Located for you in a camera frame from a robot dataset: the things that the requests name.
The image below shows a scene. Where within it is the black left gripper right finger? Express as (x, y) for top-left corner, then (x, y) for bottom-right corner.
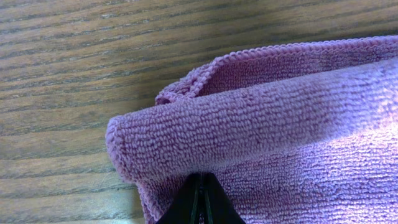
(203, 173), (246, 224)

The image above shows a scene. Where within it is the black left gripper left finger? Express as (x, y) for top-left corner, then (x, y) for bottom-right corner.
(156, 174), (201, 224)

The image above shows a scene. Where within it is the large purple cloth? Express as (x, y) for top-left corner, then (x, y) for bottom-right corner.
(105, 35), (397, 223)

